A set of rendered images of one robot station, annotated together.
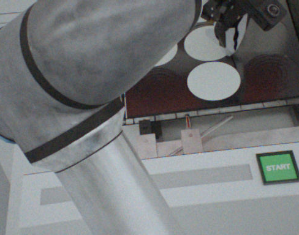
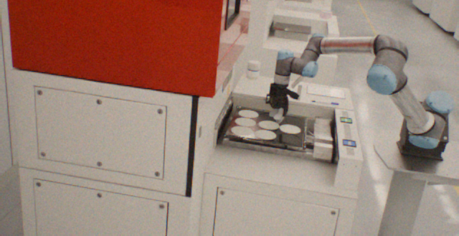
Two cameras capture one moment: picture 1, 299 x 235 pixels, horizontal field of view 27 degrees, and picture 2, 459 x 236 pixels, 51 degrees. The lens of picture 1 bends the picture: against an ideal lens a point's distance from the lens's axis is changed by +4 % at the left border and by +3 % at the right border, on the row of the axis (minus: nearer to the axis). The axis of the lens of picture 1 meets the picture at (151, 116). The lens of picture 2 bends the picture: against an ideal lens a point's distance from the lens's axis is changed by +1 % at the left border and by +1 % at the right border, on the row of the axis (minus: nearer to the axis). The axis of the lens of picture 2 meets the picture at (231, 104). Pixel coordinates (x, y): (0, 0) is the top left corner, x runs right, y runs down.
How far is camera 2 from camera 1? 213 cm
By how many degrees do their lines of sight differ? 70
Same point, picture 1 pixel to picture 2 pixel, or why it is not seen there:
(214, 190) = (353, 130)
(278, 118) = not seen: hidden behind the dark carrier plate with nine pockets
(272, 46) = not seen: hidden behind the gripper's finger
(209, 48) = (272, 125)
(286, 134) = (317, 128)
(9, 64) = (399, 59)
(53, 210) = (357, 153)
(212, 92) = (296, 130)
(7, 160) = not seen: outside the picture
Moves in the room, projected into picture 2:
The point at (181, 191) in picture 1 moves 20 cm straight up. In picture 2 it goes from (353, 134) to (361, 92)
